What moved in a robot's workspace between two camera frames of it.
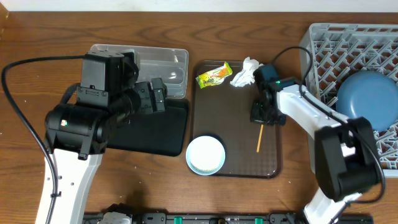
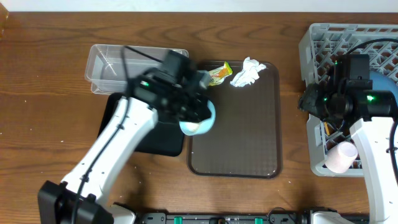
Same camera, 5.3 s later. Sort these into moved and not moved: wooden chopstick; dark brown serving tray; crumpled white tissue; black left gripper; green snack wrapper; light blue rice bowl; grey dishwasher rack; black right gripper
Moved: black right gripper; light blue rice bowl; wooden chopstick; black left gripper
Not moved: crumpled white tissue; dark brown serving tray; grey dishwasher rack; green snack wrapper
